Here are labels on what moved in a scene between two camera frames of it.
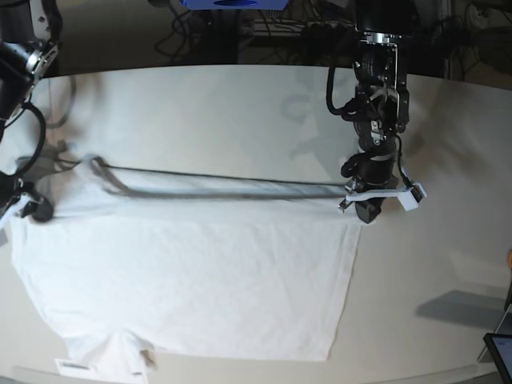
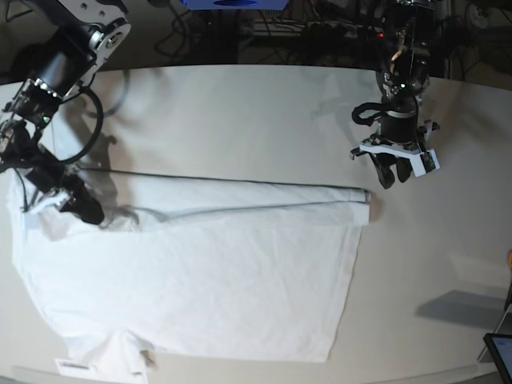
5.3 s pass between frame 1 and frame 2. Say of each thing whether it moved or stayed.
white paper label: stayed
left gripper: moved
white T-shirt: stayed
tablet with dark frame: stayed
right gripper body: moved
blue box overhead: stayed
